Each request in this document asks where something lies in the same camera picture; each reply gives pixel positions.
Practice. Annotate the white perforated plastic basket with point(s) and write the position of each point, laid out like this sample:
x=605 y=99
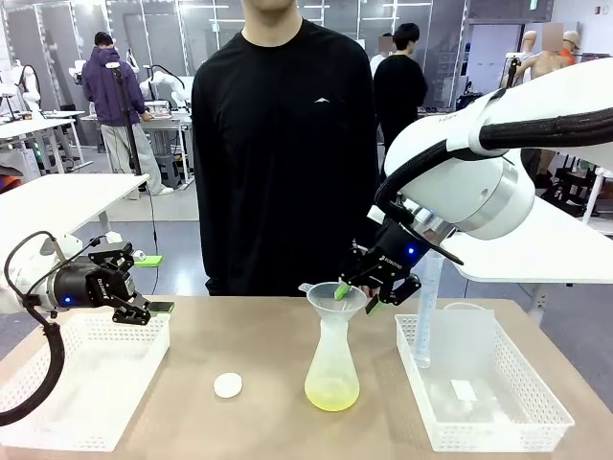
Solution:
x=96 y=383
x=527 y=407

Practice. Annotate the white mannequin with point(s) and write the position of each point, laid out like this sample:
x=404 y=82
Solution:
x=529 y=43

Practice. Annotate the small grey step stool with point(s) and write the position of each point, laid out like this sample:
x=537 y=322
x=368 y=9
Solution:
x=167 y=170

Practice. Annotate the person in purple hoodie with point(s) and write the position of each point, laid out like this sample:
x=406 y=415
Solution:
x=112 y=91

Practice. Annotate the white paper label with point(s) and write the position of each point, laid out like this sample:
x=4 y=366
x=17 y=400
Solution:
x=464 y=390

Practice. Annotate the black camera tripod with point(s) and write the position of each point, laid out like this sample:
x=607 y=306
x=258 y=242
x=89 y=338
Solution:
x=125 y=124

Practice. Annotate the shoe rack with shoes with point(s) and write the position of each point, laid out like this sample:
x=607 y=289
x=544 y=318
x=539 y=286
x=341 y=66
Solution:
x=438 y=111

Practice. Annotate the mannequin in orange clothes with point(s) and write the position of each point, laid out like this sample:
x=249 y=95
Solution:
x=571 y=45

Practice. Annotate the person in white shirt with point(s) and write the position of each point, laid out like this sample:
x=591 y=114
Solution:
x=380 y=57

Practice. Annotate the translucent plastic funnel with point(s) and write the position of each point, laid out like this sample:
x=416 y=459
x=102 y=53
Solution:
x=321 y=299

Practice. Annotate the skin coloured mannequin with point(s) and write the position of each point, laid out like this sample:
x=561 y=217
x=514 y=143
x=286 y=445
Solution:
x=543 y=62

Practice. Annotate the translucent plastic graduated cylinder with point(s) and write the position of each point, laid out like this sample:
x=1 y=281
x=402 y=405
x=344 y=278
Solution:
x=426 y=326

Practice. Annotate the standing person in black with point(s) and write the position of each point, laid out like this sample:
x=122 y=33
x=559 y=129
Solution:
x=400 y=91

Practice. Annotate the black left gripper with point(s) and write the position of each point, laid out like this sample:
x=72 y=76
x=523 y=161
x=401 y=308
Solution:
x=96 y=282

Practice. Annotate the clear plastic measuring beaker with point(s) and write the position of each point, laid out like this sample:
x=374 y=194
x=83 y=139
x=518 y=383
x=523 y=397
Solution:
x=471 y=345

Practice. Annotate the translucent plastic conical flask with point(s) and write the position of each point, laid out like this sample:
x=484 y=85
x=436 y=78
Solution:
x=332 y=383

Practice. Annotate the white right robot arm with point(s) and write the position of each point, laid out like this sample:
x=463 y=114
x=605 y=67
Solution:
x=460 y=182

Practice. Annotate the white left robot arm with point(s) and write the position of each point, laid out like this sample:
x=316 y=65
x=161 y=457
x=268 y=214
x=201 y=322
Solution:
x=40 y=283

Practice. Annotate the white round flask cap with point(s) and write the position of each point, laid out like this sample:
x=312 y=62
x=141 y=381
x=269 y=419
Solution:
x=228 y=384

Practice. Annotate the person in black sweatshirt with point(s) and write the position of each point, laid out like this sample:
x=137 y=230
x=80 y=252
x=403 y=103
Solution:
x=282 y=144

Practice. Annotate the white background desk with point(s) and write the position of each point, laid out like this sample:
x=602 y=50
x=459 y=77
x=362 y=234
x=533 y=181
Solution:
x=38 y=127
x=167 y=120

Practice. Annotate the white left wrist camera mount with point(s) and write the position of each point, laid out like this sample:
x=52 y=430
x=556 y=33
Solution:
x=64 y=246

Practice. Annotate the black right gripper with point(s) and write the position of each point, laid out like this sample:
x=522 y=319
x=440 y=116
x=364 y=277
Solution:
x=397 y=249

